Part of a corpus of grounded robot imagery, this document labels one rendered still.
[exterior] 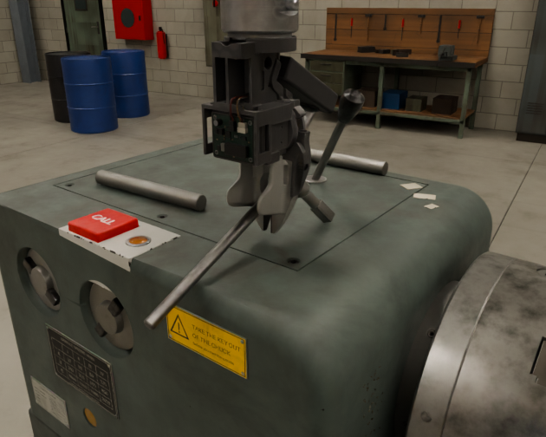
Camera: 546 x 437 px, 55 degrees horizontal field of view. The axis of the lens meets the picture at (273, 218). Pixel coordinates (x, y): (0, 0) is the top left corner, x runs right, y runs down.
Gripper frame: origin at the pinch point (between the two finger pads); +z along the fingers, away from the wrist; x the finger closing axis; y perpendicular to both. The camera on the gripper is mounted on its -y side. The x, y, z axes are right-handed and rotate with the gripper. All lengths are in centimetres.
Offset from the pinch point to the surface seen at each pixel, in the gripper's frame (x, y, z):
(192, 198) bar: -13.3, -0.3, 0.6
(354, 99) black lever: 0.5, -16.7, -11.4
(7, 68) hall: -1028, -488, 102
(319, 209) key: 2.7, -5.7, 0.0
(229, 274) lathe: 1.9, 9.8, 2.4
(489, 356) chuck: 25.3, -1.2, 8.4
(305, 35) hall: -414, -623, 24
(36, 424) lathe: -40, 14, 44
